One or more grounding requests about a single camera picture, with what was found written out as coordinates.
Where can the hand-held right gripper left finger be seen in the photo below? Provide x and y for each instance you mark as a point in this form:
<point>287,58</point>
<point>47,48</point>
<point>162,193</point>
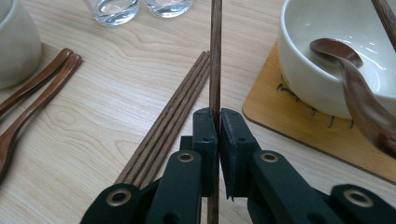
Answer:
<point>207,140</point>

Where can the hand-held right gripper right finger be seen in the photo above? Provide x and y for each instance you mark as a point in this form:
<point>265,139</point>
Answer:
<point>236,149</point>

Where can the bundle of brown chopsticks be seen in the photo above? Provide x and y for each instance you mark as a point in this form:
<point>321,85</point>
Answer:
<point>162,130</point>

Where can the square wooden coaster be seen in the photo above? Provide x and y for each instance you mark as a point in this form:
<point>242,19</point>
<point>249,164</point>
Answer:
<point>280,130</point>

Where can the cream ceramic bowl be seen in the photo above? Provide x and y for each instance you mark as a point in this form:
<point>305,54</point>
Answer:
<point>299,77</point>
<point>15,56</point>

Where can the dark red wooden spoon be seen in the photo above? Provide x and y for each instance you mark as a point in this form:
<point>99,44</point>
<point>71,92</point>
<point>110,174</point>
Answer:
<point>358,93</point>
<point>34,82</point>
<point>40,99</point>

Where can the clear drinking glass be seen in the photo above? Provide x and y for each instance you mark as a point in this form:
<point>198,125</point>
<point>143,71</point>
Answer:
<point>112,12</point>
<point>168,7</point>

